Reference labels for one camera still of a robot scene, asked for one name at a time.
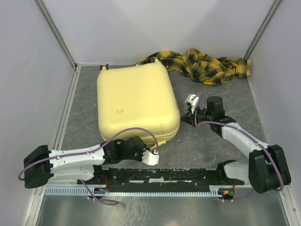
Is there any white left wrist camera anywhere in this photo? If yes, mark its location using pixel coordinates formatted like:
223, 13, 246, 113
142, 150, 159, 166

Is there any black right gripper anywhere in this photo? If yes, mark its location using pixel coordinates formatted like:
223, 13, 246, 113
180, 103, 213, 127

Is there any yellow plaid shirt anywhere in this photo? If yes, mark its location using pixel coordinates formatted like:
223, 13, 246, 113
136, 48, 252, 86

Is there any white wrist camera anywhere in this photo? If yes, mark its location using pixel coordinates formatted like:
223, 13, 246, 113
184, 94, 199, 113
142, 150, 159, 166

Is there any aluminium frame rail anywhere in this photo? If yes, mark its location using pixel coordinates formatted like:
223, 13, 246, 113
34, 167, 291, 186

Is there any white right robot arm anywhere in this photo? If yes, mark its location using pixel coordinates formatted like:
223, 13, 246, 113
181, 94, 292, 194

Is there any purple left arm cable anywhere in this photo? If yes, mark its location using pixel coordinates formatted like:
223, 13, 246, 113
18, 127, 159, 206

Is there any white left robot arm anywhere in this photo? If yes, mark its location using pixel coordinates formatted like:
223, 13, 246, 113
22, 136, 156, 189

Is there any blue slotted cable duct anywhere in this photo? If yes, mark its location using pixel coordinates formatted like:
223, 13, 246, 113
44, 186, 222, 197

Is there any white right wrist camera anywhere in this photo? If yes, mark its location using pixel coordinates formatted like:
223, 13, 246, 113
184, 94, 199, 113

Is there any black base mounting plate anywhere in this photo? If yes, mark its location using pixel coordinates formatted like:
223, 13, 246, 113
85, 167, 245, 192

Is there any yellow suitcase with black lining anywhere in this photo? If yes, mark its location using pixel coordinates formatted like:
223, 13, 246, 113
96, 61, 180, 145

